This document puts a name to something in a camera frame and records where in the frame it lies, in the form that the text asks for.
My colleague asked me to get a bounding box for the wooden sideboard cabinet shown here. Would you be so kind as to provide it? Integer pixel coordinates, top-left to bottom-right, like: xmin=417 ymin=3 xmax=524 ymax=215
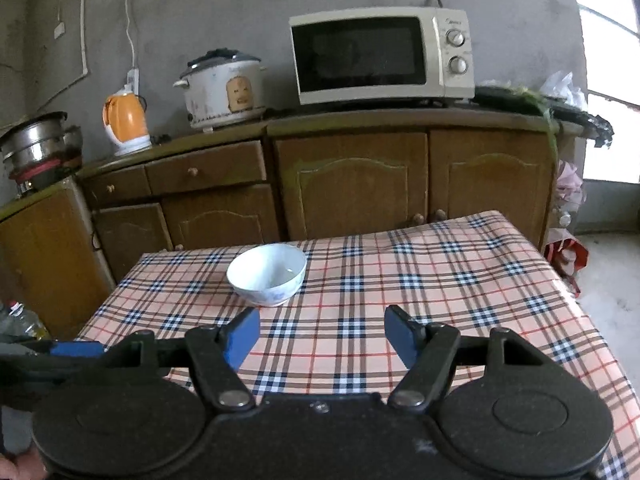
xmin=80 ymin=110 xmax=576 ymax=281

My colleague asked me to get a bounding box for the steel pot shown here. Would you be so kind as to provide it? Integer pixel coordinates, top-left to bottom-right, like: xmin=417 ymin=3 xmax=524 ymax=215
xmin=0 ymin=111 xmax=83 ymax=171

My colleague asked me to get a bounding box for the plaid tablecloth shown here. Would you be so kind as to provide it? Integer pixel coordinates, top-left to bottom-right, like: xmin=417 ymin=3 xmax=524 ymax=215
xmin=75 ymin=210 xmax=640 ymax=480

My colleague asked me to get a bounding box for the white plastic bag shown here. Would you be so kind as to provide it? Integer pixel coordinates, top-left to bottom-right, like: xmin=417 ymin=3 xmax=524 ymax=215
xmin=540 ymin=71 xmax=586 ymax=106

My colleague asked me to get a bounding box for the cream microwave oven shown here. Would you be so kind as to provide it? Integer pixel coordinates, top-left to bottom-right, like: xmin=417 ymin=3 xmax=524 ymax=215
xmin=289 ymin=7 xmax=476 ymax=106

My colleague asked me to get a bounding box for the pink plastic bag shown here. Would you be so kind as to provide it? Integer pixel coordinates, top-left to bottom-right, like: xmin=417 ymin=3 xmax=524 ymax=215
xmin=555 ymin=160 xmax=583 ymax=211

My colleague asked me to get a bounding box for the window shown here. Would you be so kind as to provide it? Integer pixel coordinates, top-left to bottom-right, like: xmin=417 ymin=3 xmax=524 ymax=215
xmin=575 ymin=0 xmax=640 ymax=183

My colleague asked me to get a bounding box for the cooking oil bottle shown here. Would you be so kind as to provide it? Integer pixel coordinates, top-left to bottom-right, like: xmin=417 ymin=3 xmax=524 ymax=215
xmin=0 ymin=300 xmax=51 ymax=346

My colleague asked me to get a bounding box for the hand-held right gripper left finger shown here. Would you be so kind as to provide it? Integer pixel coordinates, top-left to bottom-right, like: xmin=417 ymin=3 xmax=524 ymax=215
xmin=95 ymin=307 xmax=261 ymax=411

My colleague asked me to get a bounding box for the small wooden cabinet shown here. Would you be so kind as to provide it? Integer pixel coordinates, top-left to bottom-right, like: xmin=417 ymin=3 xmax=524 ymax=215
xmin=0 ymin=180 xmax=116 ymax=341

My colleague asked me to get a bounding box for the green onion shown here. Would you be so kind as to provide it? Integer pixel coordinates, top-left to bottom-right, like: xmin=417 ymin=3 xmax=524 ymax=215
xmin=505 ymin=87 xmax=558 ymax=151

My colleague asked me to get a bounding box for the induction cooker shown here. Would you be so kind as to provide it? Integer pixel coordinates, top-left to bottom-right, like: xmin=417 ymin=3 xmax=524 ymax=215
xmin=10 ymin=157 xmax=83 ymax=196

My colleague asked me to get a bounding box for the red bag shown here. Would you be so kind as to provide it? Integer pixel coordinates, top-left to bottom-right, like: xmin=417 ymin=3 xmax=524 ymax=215
xmin=545 ymin=237 xmax=591 ymax=296

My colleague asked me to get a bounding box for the person's left hand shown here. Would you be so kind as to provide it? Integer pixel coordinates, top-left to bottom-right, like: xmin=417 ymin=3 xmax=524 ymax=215
xmin=0 ymin=447 xmax=48 ymax=480

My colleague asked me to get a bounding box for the orange electric kettle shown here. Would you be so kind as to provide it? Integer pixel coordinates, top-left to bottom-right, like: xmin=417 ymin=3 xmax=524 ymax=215
xmin=102 ymin=86 xmax=152 ymax=157

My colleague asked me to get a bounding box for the white wall conduit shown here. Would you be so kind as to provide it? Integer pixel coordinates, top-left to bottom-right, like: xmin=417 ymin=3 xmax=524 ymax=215
xmin=55 ymin=0 xmax=91 ymax=91

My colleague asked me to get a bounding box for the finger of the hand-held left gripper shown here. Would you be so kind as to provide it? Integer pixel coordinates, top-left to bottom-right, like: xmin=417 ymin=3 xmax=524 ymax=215
xmin=0 ymin=341 xmax=106 ymax=361

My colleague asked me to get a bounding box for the blue-patterned white bowl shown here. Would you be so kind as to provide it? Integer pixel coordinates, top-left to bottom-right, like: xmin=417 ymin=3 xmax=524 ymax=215
xmin=226 ymin=243 xmax=307 ymax=307

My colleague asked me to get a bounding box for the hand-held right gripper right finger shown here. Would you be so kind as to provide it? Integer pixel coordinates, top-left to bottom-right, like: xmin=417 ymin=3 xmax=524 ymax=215
xmin=384 ymin=305 xmax=556 ymax=409

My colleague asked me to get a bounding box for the white power cable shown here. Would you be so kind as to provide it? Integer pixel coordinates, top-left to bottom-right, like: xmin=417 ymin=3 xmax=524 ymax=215
xmin=122 ymin=0 xmax=138 ymax=70

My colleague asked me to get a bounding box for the white rice cooker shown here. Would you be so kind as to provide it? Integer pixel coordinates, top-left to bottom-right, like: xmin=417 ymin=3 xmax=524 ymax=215
xmin=174 ymin=49 xmax=266 ymax=131

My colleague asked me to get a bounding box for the black tray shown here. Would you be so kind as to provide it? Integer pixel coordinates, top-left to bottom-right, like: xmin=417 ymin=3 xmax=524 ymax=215
xmin=475 ymin=85 xmax=613 ymax=148

